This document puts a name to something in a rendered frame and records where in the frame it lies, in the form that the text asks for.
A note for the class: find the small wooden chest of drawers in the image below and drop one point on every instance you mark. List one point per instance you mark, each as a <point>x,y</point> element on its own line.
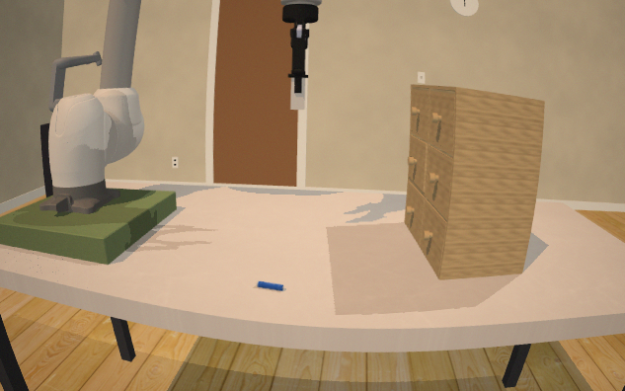
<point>495,173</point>

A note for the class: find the blue cylinder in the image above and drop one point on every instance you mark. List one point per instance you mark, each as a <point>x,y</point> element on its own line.
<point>269,285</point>

